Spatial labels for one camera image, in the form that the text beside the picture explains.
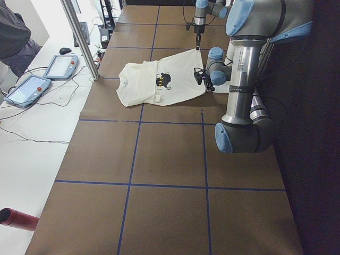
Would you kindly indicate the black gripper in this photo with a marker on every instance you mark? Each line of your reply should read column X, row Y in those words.
column 198, row 28
column 208, row 85

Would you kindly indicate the cream long-sleeve cat shirt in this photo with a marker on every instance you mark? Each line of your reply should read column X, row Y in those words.
column 167, row 81

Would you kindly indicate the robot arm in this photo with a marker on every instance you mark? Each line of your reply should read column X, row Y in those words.
column 202, row 8
column 246, row 127

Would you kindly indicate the person in dark clothes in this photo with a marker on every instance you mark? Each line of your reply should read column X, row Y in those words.
column 18, row 49

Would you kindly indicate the blue tape grid lines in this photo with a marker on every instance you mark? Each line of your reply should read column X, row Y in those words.
column 150, row 179

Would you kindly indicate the black box on desk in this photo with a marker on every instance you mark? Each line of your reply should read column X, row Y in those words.
column 104, row 37

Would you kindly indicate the black keyboard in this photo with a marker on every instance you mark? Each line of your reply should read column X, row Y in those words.
column 85, row 32

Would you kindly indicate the black computer mouse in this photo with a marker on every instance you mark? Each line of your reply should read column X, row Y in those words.
column 64, row 51

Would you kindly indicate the far teach pendant tablet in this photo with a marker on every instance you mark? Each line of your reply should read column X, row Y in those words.
column 61, row 67

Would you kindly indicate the teach pendant tablet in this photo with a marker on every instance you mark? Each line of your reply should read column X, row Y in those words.
column 61, row 67
column 28, row 92

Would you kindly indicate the near teach pendant tablet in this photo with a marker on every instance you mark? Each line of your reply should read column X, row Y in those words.
column 28, row 92

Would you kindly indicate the red cylinder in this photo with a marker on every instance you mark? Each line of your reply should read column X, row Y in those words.
column 17, row 219

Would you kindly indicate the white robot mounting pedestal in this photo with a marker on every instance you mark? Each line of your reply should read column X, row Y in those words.
column 223, row 88

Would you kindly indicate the aluminium frame post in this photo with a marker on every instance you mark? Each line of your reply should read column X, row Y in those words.
column 74, row 23

